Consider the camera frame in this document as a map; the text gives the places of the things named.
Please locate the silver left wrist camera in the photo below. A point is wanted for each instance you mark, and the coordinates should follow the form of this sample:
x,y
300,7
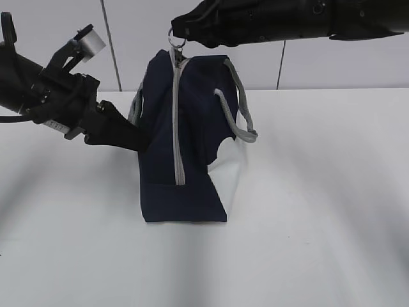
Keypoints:
x,y
82,47

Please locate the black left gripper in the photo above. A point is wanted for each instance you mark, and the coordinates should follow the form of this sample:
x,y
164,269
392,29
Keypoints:
x,y
74,111

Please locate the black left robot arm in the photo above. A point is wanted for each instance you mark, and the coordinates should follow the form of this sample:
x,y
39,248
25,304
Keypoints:
x,y
22,80

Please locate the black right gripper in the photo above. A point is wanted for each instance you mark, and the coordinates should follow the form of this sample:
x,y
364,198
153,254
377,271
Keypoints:
x,y
232,23

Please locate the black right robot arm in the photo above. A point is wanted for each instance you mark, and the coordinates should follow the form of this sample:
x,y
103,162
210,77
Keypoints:
x,y
364,20

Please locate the navy and white lunch bag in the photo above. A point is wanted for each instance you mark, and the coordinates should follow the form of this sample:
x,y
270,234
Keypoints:
x,y
196,114

